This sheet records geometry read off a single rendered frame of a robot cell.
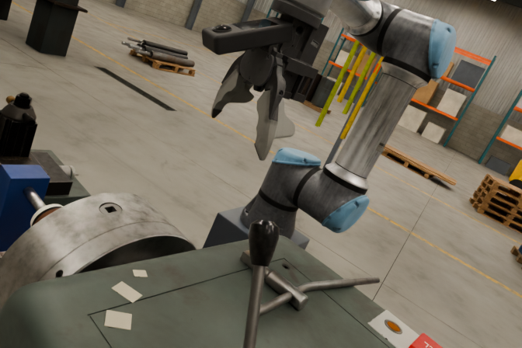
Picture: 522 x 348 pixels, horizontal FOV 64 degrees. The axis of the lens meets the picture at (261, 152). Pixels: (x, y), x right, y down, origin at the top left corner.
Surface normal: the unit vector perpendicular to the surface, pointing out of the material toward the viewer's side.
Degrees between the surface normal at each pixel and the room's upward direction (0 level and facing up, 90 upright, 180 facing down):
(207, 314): 0
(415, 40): 85
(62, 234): 38
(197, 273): 0
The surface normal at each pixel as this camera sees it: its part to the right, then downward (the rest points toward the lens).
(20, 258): -0.33, -0.46
